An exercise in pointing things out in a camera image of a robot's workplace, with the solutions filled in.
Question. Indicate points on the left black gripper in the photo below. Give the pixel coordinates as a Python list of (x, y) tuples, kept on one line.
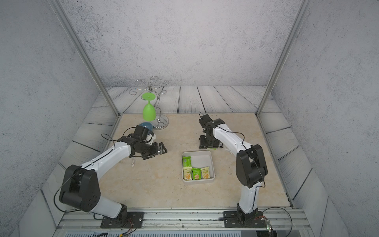
[(156, 151)]

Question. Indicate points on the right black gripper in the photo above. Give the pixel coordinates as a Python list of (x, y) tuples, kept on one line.
[(202, 142)]

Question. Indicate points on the white plastic storage box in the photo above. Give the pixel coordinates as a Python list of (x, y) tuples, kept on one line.
[(200, 159)]

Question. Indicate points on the beige cookie packet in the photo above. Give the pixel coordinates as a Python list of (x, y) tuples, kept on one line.
[(205, 173)]

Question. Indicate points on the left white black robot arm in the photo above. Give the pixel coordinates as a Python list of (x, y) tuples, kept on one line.
[(80, 188)]

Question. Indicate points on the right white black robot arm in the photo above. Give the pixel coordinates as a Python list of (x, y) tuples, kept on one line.
[(251, 167)]

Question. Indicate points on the blue ceramic bowl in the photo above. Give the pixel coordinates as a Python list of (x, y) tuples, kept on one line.
[(147, 125)]

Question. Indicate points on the tall green cookie packet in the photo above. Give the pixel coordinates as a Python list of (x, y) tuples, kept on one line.
[(186, 161)]

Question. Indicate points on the green cookie packet front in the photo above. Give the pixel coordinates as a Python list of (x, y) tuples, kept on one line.
[(196, 173)]

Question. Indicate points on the green plastic wine glass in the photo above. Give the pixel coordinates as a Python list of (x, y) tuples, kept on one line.
[(149, 111)]

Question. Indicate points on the yellow cookie packet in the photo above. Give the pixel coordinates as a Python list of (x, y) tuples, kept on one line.
[(187, 173)]

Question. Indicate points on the silver wire glass rack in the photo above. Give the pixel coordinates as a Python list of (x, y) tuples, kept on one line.
[(152, 86)]

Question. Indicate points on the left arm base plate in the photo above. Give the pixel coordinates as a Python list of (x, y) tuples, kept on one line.
[(125, 220)]

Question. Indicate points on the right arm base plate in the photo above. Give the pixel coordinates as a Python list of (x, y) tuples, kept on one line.
[(237, 219)]

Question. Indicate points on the aluminium front rail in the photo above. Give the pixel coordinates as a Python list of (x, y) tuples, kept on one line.
[(186, 222)]

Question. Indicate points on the left aluminium frame post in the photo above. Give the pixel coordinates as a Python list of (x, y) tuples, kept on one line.
[(67, 26)]

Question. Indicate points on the aluminium frame post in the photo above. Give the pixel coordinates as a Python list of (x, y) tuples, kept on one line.
[(67, 26), (284, 54)]

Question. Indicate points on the right aluminium frame post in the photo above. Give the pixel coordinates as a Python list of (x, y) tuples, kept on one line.
[(284, 54)]

